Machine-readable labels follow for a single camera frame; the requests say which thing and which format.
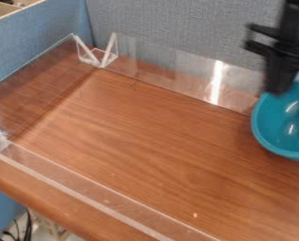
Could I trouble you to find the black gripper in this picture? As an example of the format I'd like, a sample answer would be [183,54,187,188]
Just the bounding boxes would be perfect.
[244,23,299,95]

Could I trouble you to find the blue plastic bowl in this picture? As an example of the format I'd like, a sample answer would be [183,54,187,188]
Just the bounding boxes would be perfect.
[251,73,299,162]

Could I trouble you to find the clear acrylic back panel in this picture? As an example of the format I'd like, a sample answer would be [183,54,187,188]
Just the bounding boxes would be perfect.
[103,33,263,115]

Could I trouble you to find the clear acrylic panel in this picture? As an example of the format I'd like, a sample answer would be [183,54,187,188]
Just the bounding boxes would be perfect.
[0,34,95,138]
[0,130,222,241]
[103,33,263,115]

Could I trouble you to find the clear acrylic front panel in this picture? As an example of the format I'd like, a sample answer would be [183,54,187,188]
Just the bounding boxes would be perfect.
[0,130,222,241]

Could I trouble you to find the clear acrylic left panel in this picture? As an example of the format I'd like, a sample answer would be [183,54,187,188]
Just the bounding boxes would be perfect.
[0,34,95,138]

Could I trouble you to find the wooden shelf top left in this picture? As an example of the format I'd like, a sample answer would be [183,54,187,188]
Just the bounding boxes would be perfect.
[0,0,47,20]

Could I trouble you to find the clear acrylic corner bracket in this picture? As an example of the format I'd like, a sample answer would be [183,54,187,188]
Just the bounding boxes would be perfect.
[73,33,119,69]

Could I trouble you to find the black cables under table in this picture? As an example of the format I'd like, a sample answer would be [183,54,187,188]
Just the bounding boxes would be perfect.
[0,209,33,241]

